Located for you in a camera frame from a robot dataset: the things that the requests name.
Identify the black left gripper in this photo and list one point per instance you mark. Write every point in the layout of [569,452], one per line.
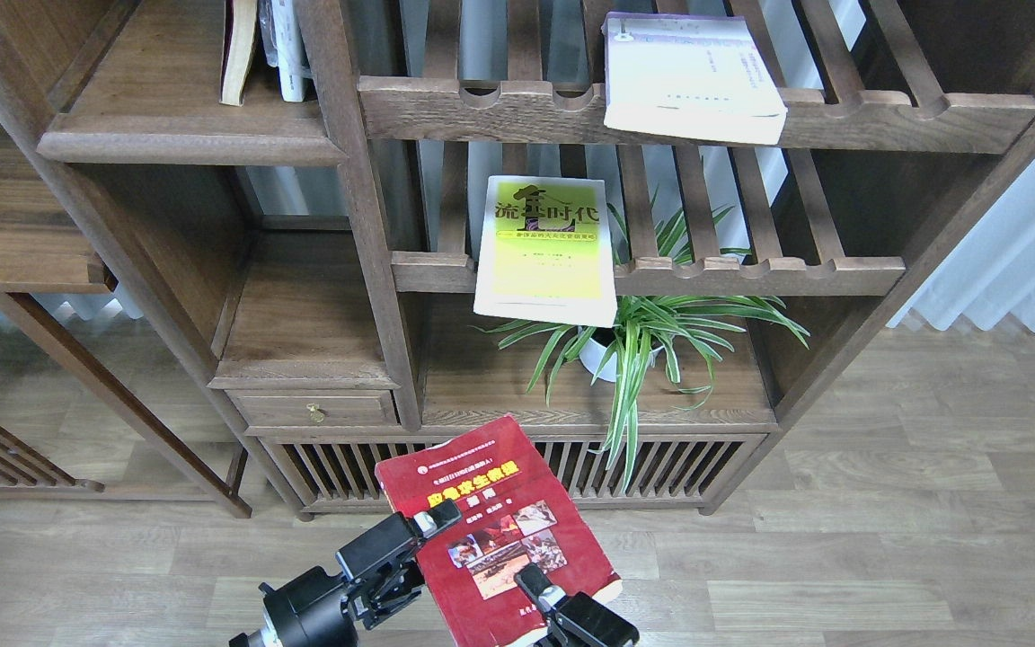
[379,577]

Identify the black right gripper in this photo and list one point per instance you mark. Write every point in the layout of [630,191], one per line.
[573,620]

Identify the red cover book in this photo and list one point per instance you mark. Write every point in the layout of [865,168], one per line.
[515,513]

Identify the brass drawer knob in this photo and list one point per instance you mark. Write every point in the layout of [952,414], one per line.
[315,414]

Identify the white plant pot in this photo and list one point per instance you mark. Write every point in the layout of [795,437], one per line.
[613,355]

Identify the green spider plant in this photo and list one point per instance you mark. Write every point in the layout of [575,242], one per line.
[644,327]

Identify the yellow green cover book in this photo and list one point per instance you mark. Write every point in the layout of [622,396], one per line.
[546,252]

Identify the dark wooden bookshelf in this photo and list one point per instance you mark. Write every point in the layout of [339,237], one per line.
[321,253]

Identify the upright white book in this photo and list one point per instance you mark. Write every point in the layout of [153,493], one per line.
[289,49]

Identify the upright tan book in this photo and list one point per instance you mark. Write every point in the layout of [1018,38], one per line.
[241,22]

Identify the white cover book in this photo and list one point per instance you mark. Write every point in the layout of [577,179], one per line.
[690,76]

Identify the white curtain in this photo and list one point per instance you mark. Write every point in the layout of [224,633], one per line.
[990,275]

